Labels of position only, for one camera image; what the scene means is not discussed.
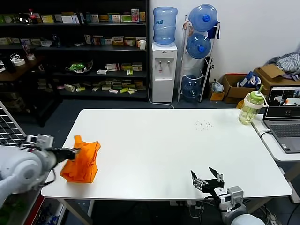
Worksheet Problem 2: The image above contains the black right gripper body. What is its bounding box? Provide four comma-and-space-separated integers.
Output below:
199, 177, 226, 195

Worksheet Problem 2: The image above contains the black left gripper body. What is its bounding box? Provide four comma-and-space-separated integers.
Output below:
50, 147, 71, 163

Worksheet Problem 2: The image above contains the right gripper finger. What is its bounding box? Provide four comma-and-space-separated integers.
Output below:
208, 166, 225, 183
190, 170, 207, 189

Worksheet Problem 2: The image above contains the orange t-shirt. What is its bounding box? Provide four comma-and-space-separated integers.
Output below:
60, 135, 101, 184

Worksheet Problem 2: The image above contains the striped clothes pile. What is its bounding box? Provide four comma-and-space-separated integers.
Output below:
266, 52, 300, 82

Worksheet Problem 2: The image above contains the red edged white cart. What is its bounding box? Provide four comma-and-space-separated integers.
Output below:
0, 185, 45, 225

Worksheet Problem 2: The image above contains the green lid drinking bottle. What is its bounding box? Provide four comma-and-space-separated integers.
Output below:
238, 84, 268, 125

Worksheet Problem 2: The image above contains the small yellow box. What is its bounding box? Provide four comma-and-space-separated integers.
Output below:
209, 90, 226, 102

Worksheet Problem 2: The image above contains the grey laptop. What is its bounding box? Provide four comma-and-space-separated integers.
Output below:
262, 84, 300, 154

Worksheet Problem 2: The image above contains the green white bowl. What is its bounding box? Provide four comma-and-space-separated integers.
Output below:
65, 60, 94, 75

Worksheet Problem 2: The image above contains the open cardboard box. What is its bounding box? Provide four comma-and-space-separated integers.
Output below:
221, 73, 258, 104

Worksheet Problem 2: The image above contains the crumpled plastic bag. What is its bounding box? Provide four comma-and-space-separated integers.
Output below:
210, 79, 224, 93

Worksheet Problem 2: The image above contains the white red medicine box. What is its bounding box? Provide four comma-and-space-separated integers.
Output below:
105, 63, 121, 72

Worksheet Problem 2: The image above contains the brown wooden desk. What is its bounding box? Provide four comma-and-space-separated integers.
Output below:
0, 55, 62, 128

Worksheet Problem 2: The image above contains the blue white bag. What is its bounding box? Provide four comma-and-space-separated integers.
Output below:
237, 71, 262, 89

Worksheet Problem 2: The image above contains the black cylinder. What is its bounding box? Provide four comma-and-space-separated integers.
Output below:
5, 57, 17, 73

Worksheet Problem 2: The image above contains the black shelf unit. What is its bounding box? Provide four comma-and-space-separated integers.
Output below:
0, 0, 150, 102

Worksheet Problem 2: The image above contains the black instrument behind rack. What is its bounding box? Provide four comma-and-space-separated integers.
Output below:
202, 56, 215, 90

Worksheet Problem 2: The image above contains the white water dispenser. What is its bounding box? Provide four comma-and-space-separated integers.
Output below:
151, 42, 178, 103

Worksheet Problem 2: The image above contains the large brown cardboard box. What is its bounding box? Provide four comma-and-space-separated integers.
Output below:
254, 63, 300, 96

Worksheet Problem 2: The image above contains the cola bottle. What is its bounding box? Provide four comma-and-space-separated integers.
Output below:
28, 9, 39, 25

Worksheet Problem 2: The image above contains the shiny dark dome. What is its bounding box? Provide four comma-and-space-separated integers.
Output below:
17, 13, 32, 25

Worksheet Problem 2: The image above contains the pink printed box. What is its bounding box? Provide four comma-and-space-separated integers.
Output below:
131, 8, 140, 23

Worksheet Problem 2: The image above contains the blue water jug with label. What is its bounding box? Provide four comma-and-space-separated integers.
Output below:
153, 6, 178, 46

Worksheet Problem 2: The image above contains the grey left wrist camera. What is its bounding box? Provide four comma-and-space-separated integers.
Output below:
26, 134, 54, 150

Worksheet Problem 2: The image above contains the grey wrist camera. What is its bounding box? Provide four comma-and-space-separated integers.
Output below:
226, 186, 244, 209
26, 134, 54, 150

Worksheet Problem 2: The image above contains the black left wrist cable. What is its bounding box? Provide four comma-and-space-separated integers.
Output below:
41, 168, 57, 186

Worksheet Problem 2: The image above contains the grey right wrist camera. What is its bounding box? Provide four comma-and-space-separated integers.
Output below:
226, 186, 244, 209

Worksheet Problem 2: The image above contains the white wire grid panel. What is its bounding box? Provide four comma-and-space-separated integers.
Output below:
0, 100, 30, 147

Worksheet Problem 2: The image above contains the white laptop cable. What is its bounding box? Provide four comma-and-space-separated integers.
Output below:
256, 128, 272, 138

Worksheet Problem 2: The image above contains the white dispenser power cord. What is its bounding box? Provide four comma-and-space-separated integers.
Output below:
148, 77, 176, 110

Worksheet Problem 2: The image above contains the white wire jug rack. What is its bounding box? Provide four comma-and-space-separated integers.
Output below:
177, 15, 221, 103

